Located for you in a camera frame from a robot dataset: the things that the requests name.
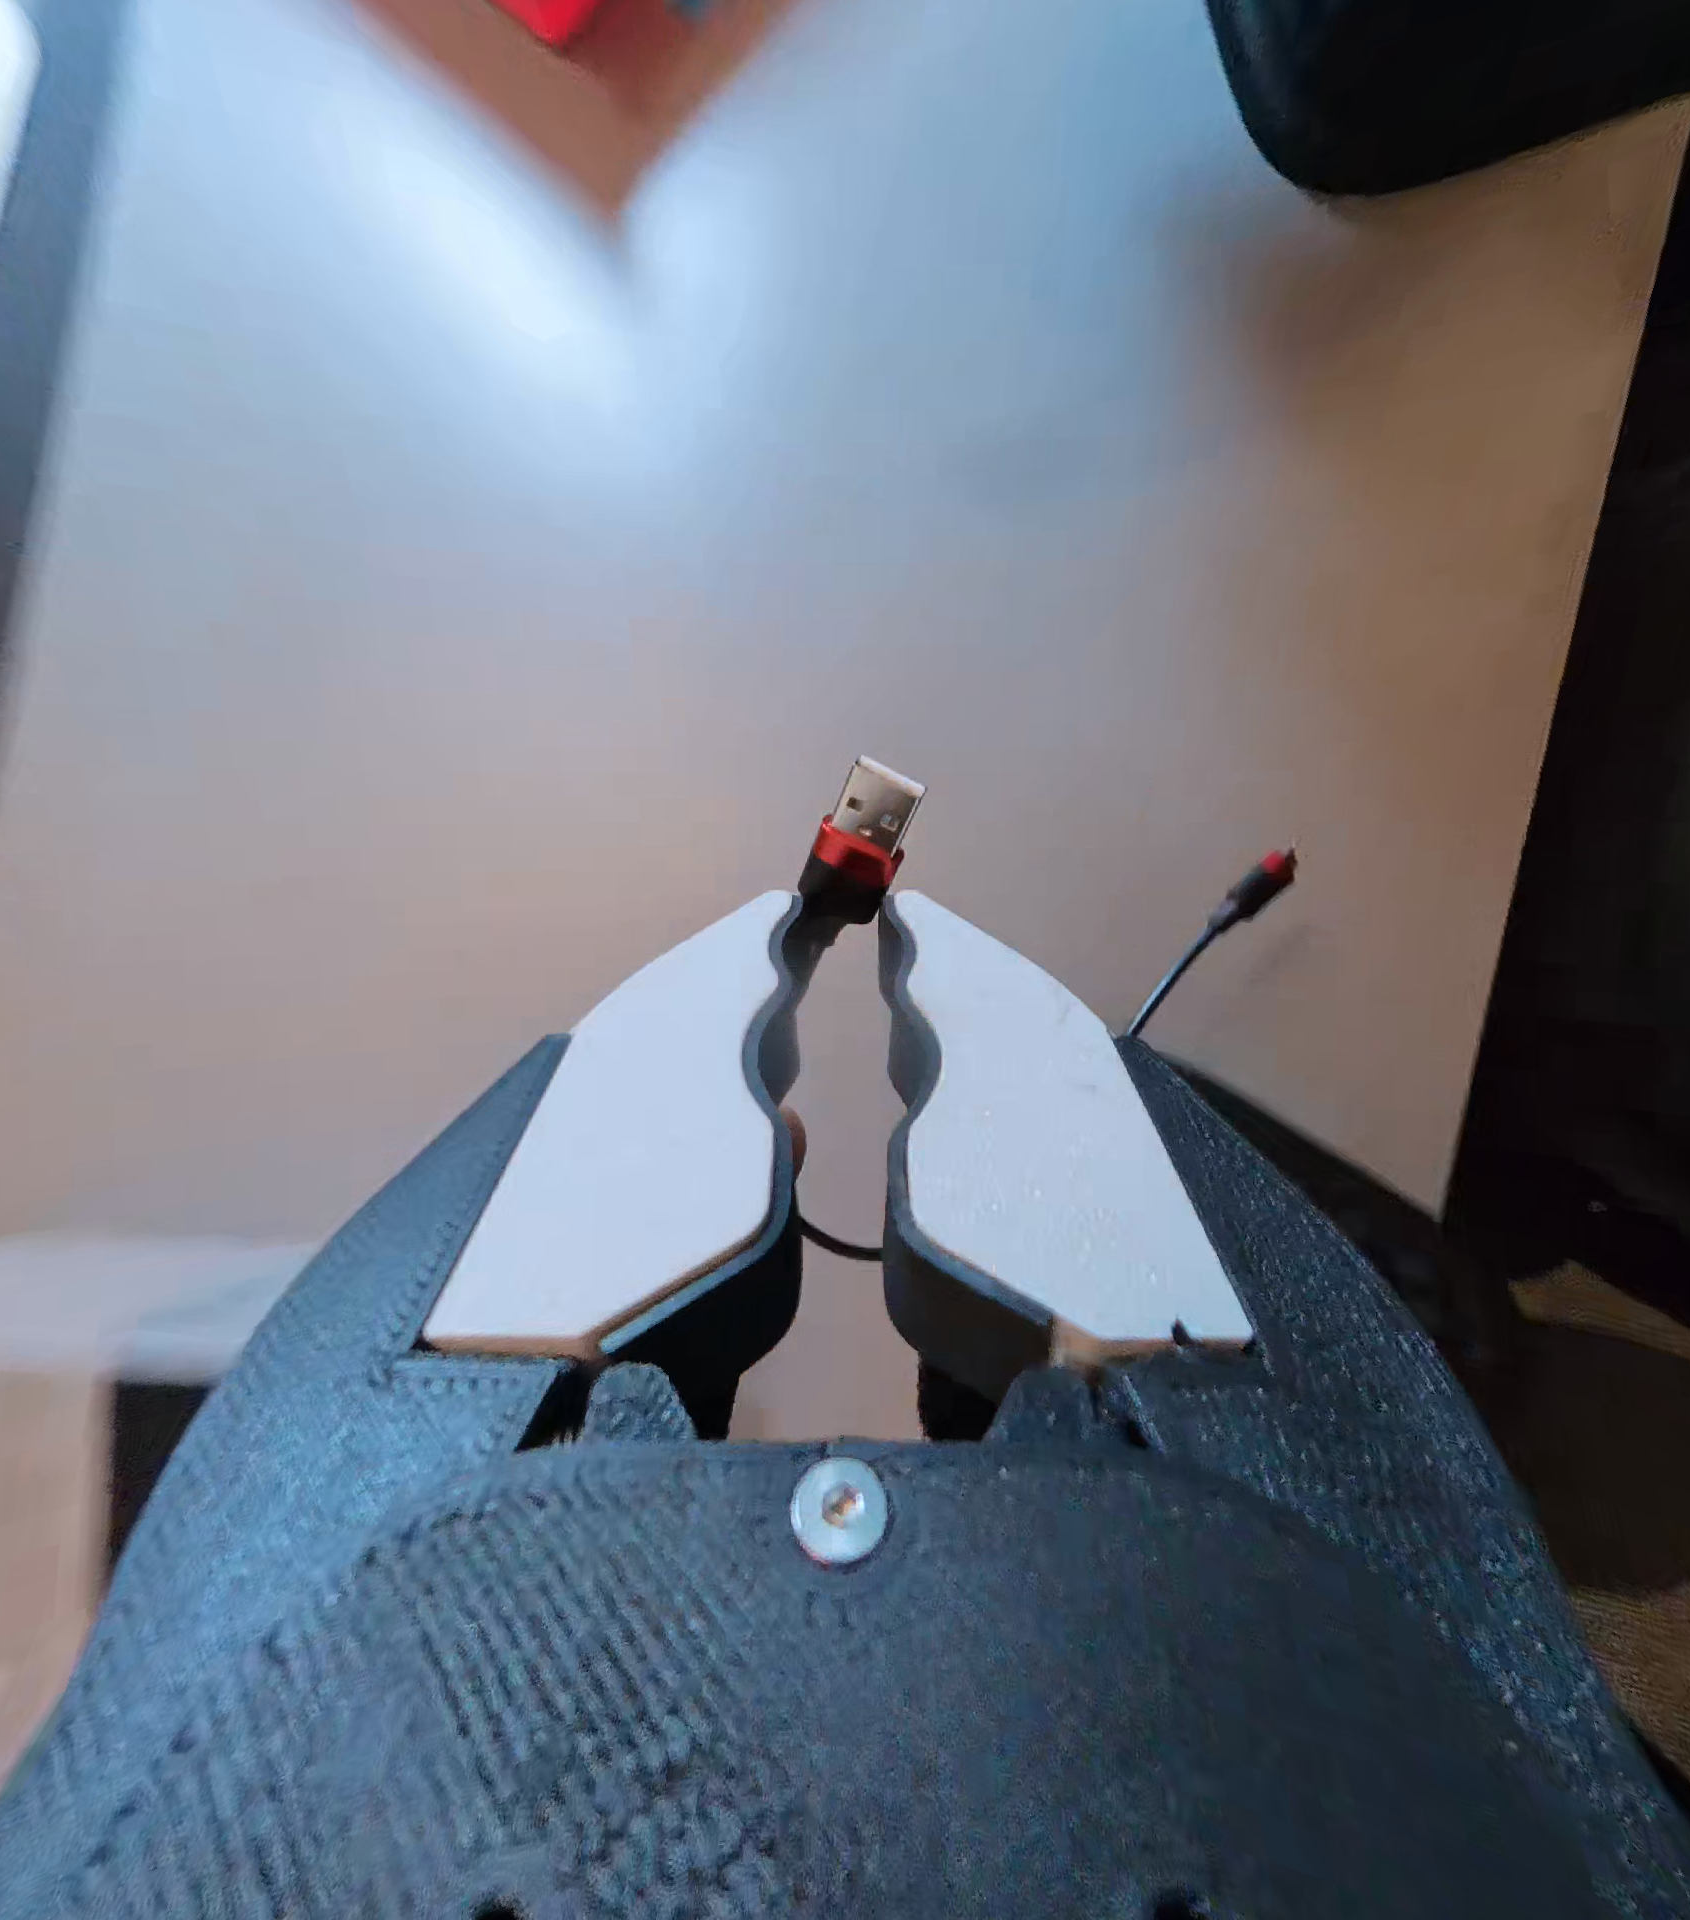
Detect person's right forearm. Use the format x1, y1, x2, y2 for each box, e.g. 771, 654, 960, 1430
1205, 0, 1690, 199

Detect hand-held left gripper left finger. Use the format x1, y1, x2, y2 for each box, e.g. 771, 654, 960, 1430
421, 887, 807, 1439

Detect black usb cable red plugs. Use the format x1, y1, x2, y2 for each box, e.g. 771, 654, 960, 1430
788, 753, 1301, 1265

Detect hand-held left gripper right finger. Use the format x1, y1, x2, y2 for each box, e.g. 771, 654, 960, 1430
874, 887, 1260, 1433

